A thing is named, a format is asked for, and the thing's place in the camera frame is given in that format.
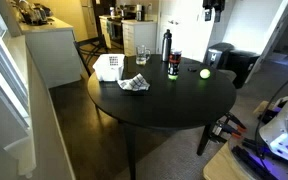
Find silver countertop kettle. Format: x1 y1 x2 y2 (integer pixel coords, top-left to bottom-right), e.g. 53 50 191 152
16 0 35 24

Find wooden board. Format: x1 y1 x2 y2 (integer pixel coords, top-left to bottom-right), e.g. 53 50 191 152
202 141 252 180

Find white drawer cabinet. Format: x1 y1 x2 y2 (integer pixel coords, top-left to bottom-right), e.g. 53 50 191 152
121 19 159 57

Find dark countertop appliance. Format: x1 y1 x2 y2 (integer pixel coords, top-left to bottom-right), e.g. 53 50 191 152
33 3 54 25

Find black clamp orange tips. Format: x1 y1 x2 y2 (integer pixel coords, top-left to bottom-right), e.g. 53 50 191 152
212 121 243 140
223 112 247 132

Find white kitchen counter island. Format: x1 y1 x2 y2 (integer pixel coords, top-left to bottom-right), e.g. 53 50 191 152
17 16 83 89

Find clear glass mug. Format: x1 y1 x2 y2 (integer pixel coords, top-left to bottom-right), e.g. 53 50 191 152
135 44 152 66

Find black kitchen stove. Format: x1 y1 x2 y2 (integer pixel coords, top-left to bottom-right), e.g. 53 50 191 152
107 16 125 52

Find coffee maker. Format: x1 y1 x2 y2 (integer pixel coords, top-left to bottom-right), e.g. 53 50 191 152
135 3 146 22

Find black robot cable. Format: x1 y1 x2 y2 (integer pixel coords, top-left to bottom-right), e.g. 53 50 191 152
254 66 288 160

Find white door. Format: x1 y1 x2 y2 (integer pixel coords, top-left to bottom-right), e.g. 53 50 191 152
157 0 216 63

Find white window frame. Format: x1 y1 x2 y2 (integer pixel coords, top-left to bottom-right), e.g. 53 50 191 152
0 9 37 178

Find grey trash can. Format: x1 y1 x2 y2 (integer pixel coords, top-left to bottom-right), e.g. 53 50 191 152
204 42 235 70

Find black hanging device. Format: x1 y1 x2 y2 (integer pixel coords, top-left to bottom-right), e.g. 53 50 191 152
202 0 226 23

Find white checkered cloth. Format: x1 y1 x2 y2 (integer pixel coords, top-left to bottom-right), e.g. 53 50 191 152
117 73 151 92

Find black trash bin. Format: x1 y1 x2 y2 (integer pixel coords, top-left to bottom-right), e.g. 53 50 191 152
228 49 261 90

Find dark metal water bottle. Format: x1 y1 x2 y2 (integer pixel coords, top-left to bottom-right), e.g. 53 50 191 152
161 28 173 63

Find green tennis ball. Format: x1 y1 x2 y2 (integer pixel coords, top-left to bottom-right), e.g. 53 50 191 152
199 68 212 80

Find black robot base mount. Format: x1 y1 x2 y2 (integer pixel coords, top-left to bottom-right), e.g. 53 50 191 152
231 137 288 180

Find black round table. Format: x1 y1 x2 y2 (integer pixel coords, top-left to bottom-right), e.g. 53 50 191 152
87 54 237 180

